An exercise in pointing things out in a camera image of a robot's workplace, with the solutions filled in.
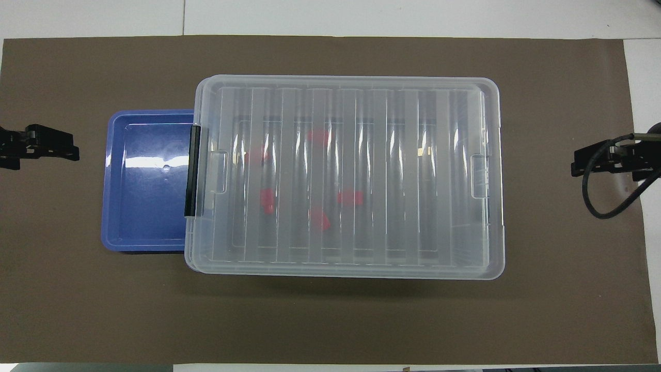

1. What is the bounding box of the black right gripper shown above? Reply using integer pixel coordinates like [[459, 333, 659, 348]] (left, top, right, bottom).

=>
[[571, 138, 661, 181]]

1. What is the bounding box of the blue plastic tray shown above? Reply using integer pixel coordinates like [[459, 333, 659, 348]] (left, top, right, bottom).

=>
[[101, 110, 200, 253]]

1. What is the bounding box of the clear plastic storage box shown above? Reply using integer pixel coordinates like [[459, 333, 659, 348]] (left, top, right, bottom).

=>
[[184, 76, 506, 280]]

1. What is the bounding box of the black box latch handle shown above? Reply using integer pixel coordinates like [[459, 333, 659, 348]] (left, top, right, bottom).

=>
[[184, 124, 202, 218]]

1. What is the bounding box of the clear plastic box lid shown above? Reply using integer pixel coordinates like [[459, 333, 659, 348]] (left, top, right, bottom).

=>
[[185, 75, 506, 281]]

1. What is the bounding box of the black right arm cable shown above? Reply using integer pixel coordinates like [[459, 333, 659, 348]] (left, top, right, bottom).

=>
[[582, 133, 661, 219]]

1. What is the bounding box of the brown table mat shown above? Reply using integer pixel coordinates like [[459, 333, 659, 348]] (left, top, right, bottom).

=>
[[0, 35, 659, 364]]

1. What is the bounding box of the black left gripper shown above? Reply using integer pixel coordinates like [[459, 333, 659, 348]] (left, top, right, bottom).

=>
[[0, 124, 80, 170]]

